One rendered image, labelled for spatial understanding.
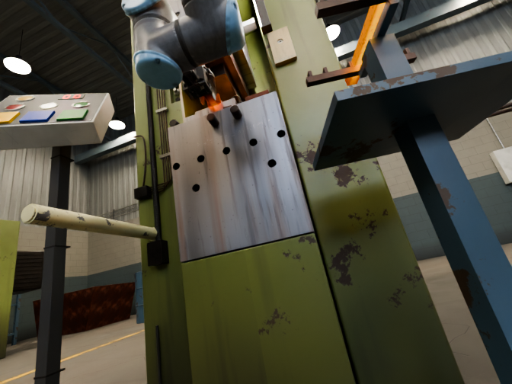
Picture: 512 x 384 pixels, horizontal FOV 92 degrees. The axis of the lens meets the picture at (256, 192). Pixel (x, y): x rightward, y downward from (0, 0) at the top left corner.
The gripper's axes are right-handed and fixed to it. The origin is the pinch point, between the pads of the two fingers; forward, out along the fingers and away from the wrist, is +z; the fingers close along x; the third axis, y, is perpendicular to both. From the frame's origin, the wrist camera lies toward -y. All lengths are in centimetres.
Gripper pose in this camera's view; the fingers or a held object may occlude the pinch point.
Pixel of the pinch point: (210, 95)
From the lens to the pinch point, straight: 93.7
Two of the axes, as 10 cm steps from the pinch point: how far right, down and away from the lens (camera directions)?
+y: 1.9, 9.3, -3.1
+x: 9.5, -2.6, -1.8
